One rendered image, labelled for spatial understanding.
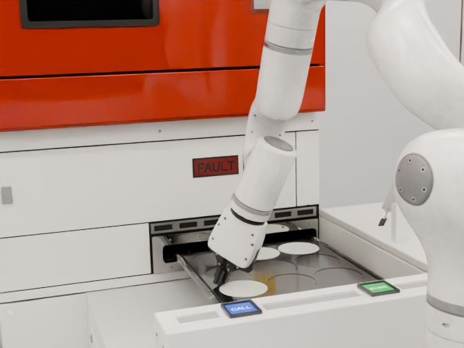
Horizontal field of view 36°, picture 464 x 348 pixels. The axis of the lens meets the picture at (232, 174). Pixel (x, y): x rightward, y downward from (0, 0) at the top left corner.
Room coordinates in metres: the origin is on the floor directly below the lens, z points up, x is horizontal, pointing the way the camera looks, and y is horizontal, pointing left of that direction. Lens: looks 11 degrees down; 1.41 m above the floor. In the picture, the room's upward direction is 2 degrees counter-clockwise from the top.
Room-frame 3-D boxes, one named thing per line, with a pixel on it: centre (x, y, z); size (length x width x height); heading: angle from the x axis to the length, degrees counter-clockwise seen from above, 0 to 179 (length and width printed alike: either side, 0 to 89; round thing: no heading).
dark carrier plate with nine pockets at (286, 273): (1.54, -0.09, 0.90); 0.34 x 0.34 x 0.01; 18
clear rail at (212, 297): (1.48, 0.08, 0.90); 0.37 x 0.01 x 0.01; 18
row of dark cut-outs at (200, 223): (1.74, -0.01, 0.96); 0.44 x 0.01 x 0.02; 108
